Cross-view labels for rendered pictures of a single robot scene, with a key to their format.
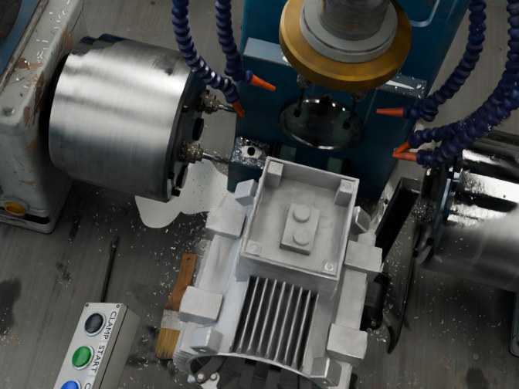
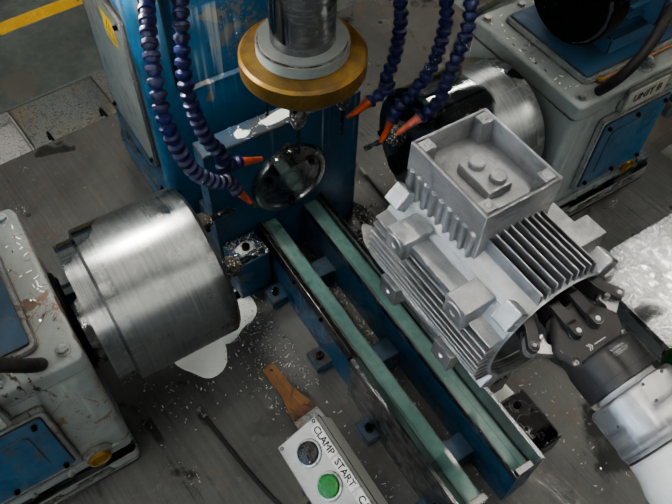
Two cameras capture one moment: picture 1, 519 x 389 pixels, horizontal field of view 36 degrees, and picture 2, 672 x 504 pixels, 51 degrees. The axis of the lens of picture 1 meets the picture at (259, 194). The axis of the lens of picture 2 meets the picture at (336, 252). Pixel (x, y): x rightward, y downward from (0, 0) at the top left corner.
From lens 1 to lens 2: 0.44 m
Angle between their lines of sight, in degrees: 22
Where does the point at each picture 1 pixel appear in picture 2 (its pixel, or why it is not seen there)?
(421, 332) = not seen: hidden behind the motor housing
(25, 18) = not seen: outside the picture
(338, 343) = (581, 236)
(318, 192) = (459, 146)
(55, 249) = (157, 464)
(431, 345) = not seen: hidden behind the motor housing
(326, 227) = (494, 162)
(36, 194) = (116, 424)
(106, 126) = (156, 295)
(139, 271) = (243, 415)
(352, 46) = (331, 54)
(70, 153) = (138, 348)
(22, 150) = (93, 383)
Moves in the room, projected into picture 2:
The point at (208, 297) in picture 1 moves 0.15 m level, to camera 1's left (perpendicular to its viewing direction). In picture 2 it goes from (470, 287) to (353, 371)
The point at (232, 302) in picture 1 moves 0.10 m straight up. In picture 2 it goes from (492, 274) to (515, 211)
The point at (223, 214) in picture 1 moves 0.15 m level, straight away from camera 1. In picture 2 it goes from (404, 225) to (309, 148)
